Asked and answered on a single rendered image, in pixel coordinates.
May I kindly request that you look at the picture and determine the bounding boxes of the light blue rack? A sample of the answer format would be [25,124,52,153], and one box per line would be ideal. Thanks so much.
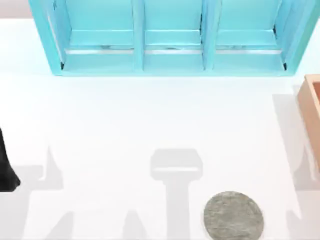
[28,0,320,77]

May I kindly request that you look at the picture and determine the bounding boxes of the grey round coaster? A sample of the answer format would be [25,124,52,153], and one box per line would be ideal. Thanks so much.
[203,191,265,240]

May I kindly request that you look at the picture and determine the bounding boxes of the salmon-coloured shallow box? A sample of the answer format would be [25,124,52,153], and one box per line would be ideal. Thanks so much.
[296,74,320,173]

